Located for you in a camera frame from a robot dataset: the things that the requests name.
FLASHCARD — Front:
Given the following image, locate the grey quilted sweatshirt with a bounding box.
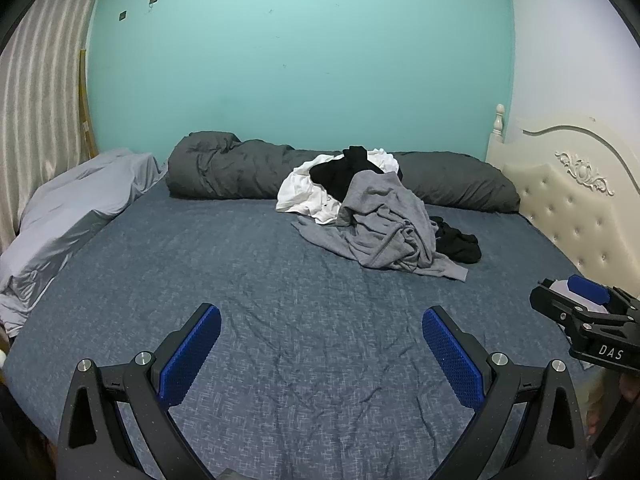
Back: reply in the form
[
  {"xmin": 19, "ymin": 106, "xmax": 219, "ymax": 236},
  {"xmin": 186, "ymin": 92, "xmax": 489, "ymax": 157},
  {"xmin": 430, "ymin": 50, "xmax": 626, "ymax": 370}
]
[{"xmin": 291, "ymin": 200, "xmax": 469, "ymax": 282}]

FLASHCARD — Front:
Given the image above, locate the dark grey duvet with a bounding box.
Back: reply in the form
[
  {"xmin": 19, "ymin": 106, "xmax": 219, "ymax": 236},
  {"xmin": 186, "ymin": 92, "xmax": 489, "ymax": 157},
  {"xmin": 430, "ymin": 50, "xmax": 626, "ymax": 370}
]
[{"xmin": 166, "ymin": 131, "xmax": 522, "ymax": 213}]

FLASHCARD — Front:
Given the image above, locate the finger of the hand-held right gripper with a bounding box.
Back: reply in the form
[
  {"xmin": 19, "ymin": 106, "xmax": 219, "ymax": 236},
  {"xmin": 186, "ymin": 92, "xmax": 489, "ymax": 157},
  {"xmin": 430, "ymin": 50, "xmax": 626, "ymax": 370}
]
[
  {"xmin": 530, "ymin": 284, "xmax": 589, "ymax": 329},
  {"xmin": 568, "ymin": 274, "xmax": 640, "ymax": 314}
]

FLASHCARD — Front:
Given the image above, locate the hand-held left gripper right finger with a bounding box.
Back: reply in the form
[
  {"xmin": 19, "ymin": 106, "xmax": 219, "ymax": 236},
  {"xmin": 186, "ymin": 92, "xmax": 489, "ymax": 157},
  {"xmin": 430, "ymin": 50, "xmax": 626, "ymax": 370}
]
[{"xmin": 421, "ymin": 306, "xmax": 588, "ymax": 480}]

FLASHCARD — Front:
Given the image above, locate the white garment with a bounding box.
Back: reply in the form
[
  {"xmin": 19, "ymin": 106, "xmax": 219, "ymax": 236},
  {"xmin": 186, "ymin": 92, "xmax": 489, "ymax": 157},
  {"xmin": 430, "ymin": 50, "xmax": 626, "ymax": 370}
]
[{"xmin": 276, "ymin": 148, "xmax": 401, "ymax": 225}]

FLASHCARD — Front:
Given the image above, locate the black garment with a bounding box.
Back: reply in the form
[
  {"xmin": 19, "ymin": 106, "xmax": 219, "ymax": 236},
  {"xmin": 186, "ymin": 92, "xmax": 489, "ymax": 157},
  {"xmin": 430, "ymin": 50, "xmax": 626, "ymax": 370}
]
[
  {"xmin": 309, "ymin": 145, "xmax": 403, "ymax": 201},
  {"xmin": 430, "ymin": 216, "xmax": 482, "ymax": 265}
]

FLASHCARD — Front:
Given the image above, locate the wooden frame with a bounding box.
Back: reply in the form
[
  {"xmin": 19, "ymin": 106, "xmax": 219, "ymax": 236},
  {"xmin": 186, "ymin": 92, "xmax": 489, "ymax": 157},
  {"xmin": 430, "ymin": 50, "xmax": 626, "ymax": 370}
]
[{"xmin": 79, "ymin": 49, "xmax": 99, "ymax": 158}]

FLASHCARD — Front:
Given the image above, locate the light grey blanket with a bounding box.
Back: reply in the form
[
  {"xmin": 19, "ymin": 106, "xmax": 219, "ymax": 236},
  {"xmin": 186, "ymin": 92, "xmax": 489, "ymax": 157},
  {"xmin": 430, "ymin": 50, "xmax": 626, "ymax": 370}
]
[{"xmin": 0, "ymin": 148, "xmax": 168, "ymax": 338}]

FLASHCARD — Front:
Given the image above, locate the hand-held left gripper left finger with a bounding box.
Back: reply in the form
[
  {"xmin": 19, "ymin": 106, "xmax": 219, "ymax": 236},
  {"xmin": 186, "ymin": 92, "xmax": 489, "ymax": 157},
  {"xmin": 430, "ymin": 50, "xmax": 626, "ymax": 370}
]
[{"xmin": 56, "ymin": 302, "xmax": 236, "ymax": 480}]

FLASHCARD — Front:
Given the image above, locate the cream tufted headboard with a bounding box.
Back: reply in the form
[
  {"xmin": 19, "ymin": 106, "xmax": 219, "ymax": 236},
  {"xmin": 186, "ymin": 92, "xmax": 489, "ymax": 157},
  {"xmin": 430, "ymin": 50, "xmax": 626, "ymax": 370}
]
[{"xmin": 486, "ymin": 104, "xmax": 640, "ymax": 301}]

